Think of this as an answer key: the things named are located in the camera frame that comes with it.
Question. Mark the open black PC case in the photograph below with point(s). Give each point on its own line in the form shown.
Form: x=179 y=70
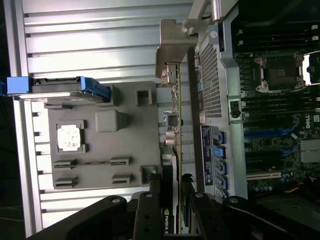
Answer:
x=232 y=62

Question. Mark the black regulatory label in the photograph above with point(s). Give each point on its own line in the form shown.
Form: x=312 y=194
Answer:
x=207 y=155

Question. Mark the CPU socket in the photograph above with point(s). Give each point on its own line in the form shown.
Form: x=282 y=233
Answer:
x=278 y=72

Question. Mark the grey printed parts rack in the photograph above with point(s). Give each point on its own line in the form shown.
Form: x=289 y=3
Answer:
x=100 y=147

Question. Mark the green RAM stick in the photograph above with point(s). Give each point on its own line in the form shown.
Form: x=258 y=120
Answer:
x=92 y=163

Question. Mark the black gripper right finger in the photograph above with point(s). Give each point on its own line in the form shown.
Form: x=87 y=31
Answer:
x=207 y=220

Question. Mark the hard disk in blue carrier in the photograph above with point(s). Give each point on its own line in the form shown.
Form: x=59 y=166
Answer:
x=50 y=86

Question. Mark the green Dell motherboard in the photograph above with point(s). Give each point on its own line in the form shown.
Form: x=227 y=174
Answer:
x=270 y=143

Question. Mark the silver chipset heatsink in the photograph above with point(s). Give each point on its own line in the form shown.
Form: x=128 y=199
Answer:
x=310 y=151

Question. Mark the metal socket cover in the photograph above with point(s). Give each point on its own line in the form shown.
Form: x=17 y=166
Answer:
x=312 y=75

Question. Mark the black intrusion switch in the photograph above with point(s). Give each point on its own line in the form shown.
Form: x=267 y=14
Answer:
x=235 y=108

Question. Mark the blue expansion slot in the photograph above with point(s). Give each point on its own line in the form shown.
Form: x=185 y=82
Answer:
x=262 y=133

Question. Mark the silver CPU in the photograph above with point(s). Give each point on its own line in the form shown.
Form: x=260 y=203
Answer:
x=70 y=138

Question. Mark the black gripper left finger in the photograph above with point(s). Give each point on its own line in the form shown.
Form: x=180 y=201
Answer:
x=147 y=220

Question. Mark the black RAM slot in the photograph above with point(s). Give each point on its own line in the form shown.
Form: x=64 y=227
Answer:
x=275 y=42
x=275 y=30

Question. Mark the white expansion slot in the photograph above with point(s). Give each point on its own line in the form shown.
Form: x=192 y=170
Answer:
x=262 y=176

